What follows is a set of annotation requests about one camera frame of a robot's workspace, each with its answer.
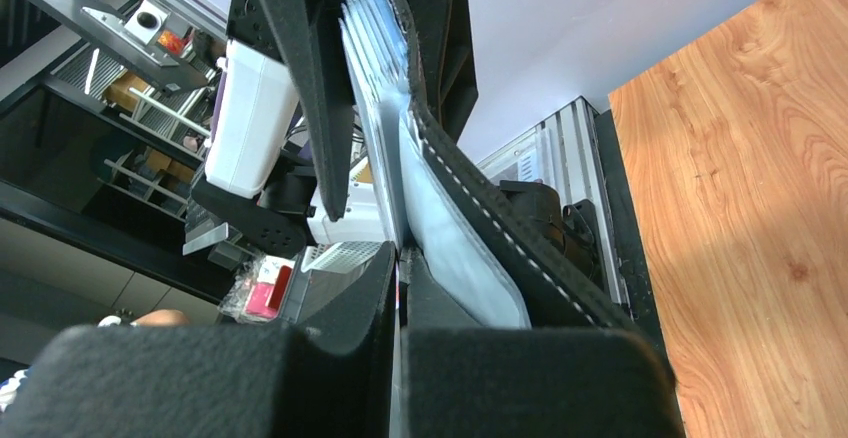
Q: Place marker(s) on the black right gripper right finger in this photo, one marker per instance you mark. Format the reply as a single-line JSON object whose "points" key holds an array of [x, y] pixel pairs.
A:
{"points": [[460, 379]]}

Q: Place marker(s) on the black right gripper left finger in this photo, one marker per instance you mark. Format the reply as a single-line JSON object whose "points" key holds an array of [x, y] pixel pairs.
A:
{"points": [[329, 376]]}

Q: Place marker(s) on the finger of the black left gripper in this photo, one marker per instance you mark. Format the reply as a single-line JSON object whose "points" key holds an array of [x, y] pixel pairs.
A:
{"points": [[447, 55], [307, 34]]}

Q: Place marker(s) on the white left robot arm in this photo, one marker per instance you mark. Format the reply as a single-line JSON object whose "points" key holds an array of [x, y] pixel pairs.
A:
{"points": [[275, 220]]}

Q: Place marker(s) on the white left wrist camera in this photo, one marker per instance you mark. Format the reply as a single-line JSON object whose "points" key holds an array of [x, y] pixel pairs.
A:
{"points": [[257, 101]]}

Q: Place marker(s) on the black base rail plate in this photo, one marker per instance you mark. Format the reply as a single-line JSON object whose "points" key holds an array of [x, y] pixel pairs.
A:
{"points": [[631, 260]]}

